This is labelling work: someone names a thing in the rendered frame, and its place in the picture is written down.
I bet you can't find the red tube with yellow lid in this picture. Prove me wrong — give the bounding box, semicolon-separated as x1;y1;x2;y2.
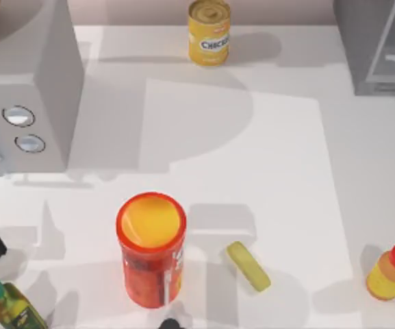
116;192;188;309

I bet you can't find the yellow-green flat bar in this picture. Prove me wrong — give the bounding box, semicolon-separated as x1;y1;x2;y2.
226;241;272;293

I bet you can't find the yellow can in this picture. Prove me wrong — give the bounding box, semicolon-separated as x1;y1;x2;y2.
188;0;232;67

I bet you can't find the microwave knob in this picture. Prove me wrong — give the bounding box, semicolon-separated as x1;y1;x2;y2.
14;134;47;154
1;105;36;128

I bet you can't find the pale microwave oven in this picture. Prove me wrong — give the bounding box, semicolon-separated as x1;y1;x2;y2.
0;0;85;176

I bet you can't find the grey cabinet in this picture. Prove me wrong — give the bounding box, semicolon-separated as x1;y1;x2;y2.
333;0;395;97

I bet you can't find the yellow bottle with red cap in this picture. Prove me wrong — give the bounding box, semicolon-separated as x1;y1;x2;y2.
366;243;395;302

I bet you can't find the green bottle with green cap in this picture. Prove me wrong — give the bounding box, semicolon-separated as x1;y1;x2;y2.
0;276;49;329

